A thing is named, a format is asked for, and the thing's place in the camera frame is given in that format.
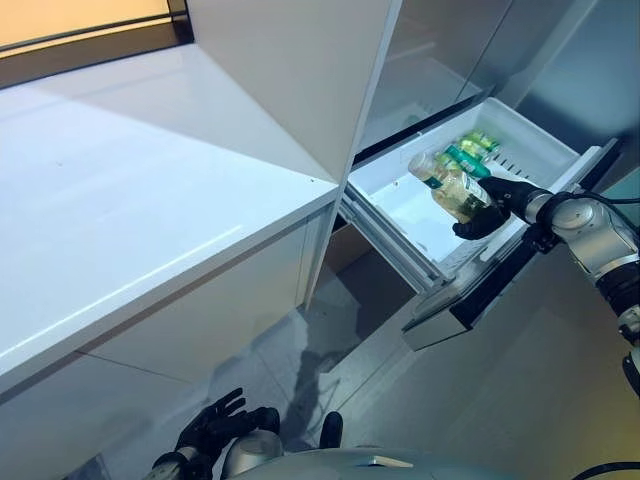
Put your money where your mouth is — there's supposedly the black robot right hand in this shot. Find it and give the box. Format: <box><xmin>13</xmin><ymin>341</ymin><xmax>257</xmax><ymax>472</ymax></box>
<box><xmin>452</xmin><ymin>174</ymin><xmax>534</xmax><ymax>241</ymax></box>

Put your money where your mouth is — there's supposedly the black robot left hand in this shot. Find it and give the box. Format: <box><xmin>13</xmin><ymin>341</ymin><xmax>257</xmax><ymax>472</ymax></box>
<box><xmin>174</xmin><ymin>388</ymin><xmax>281</xmax><ymax>464</ymax></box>

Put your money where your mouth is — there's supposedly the yellow drink bottle white cap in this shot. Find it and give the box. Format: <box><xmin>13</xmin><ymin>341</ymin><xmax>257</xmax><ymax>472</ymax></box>
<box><xmin>408</xmin><ymin>152</ymin><xmax>494</xmax><ymax>225</ymax></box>

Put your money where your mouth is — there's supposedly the white tall cabinet panel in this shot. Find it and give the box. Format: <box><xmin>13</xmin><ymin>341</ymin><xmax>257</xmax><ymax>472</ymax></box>
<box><xmin>184</xmin><ymin>0</ymin><xmax>404</xmax><ymax>306</ymax></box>

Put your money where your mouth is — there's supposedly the orange lit window black frame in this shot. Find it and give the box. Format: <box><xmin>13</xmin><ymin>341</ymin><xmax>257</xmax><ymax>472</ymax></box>
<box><xmin>0</xmin><ymin>0</ymin><xmax>196</xmax><ymax>89</ymax></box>

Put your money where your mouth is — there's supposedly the silver robot torso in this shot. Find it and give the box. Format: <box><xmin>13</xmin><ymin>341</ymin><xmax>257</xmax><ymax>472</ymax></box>
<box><xmin>279</xmin><ymin>444</ymin><xmax>506</xmax><ymax>480</ymax></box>

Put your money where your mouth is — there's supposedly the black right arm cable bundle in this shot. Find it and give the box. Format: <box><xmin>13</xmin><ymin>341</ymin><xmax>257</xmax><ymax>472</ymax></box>
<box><xmin>574</xmin><ymin>192</ymin><xmax>640</xmax><ymax>207</ymax></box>

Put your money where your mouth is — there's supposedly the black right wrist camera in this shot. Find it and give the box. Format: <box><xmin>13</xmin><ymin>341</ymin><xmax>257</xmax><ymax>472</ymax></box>
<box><xmin>531</xmin><ymin>224</ymin><xmax>556</xmax><ymax>254</ymax></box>

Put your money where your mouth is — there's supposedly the silver robot left leg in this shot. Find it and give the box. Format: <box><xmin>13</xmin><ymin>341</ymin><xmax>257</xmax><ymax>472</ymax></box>
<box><xmin>222</xmin><ymin>410</ymin><xmax>345</xmax><ymax>476</ymax></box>

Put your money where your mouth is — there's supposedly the white fridge drawer steel front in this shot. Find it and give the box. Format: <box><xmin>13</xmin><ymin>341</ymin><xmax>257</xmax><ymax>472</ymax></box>
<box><xmin>339</xmin><ymin>97</ymin><xmax>624</xmax><ymax>351</ymax></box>

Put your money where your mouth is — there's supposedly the white counter cabinet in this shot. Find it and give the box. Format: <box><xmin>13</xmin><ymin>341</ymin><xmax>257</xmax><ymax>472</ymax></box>
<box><xmin>0</xmin><ymin>42</ymin><xmax>341</xmax><ymax>480</ymax></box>

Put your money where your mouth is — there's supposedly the stainless steel fridge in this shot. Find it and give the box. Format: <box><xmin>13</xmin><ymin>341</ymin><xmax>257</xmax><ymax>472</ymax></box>
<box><xmin>349</xmin><ymin>0</ymin><xmax>576</xmax><ymax>301</ymax></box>

